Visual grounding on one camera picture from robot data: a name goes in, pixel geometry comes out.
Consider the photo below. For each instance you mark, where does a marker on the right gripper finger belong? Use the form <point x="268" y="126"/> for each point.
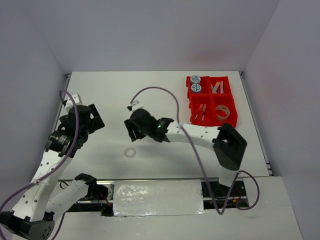
<point x="133" y="133"/>
<point x="129" y="126"/>

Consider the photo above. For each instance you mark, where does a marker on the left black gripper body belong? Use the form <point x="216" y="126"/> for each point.
<point x="83" y="133"/>

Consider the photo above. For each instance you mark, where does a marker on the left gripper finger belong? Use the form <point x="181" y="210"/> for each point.
<point x="96" y="121"/>
<point x="91" y="128"/>

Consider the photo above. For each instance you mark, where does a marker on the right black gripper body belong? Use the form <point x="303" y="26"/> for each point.
<point x="142" y="132"/>

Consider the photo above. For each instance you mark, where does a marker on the small clear tape roll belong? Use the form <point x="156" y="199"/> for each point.
<point x="130" y="152"/>

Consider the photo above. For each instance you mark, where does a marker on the red pen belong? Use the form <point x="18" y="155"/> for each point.
<point x="198" y="112"/>

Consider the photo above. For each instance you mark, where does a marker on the blue pen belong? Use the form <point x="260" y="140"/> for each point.
<point x="203" y="113"/>

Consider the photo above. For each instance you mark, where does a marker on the blue patterned tape roll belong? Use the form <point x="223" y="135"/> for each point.
<point x="196" y="88"/>
<point x="195" y="79"/>

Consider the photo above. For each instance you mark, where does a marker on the blue highlighter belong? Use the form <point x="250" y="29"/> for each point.
<point x="215" y="87"/>

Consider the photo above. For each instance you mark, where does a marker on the large grey tape roll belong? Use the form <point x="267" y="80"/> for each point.
<point x="222" y="113"/>

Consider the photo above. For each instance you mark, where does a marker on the orange grey highlighter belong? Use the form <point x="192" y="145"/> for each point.
<point x="221" y="87"/>

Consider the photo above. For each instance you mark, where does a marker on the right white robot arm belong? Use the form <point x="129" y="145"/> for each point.
<point x="228" y="145"/>

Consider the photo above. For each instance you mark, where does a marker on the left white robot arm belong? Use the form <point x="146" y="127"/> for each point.
<point x="35" y="214"/>

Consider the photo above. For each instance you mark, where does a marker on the silver foil panel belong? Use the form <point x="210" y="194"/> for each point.
<point x="158" y="198"/>

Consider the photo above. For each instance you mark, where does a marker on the red compartment bin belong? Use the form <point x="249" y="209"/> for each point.
<point x="211" y="100"/>

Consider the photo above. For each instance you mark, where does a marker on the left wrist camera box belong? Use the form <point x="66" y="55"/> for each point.
<point x="70" y="101"/>

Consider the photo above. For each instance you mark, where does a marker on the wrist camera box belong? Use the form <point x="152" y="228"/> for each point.
<point x="70" y="101"/>
<point x="134" y="105"/>

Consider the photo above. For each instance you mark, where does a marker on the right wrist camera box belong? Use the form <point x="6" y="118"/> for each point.
<point x="134" y="105"/>

